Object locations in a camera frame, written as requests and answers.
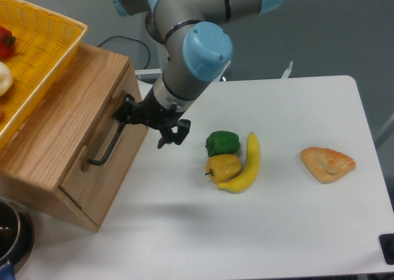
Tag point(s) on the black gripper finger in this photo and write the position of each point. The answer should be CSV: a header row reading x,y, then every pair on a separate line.
x,y
174,134
126,113

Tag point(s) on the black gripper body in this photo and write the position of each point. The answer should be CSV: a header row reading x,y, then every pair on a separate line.
x,y
154,115

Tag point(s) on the wooden top drawer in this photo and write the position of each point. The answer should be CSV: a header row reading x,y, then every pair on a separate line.
x,y
105,158

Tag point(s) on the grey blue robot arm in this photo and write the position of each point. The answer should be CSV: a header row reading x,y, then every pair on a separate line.
x,y
198,50

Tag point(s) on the wooden drawer cabinet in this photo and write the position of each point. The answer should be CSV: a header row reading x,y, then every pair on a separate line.
x,y
37,159

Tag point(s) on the green bell pepper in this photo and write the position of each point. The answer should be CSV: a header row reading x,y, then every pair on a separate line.
x,y
222,142

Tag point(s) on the yellow bell pepper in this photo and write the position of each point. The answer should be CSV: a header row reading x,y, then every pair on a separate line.
x,y
222,167

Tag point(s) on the yellow banana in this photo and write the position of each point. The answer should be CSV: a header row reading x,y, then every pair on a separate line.
x,y
251,169

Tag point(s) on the yellow plastic basket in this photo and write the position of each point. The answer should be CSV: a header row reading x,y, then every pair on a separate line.
x,y
46,42

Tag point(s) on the white round vegetable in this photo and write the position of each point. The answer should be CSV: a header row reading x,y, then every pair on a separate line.
x,y
6,78

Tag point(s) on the red bell pepper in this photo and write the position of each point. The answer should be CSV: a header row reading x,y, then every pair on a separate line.
x,y
7,46

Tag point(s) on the triangular pastry bread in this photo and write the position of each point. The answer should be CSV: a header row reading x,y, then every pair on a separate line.
x,y
326,165

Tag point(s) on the dark metal pot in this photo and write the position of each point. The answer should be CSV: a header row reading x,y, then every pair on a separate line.
x,y
17,238

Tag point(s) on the black table corner device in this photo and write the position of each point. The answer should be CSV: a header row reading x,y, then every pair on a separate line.
x,y
387,245

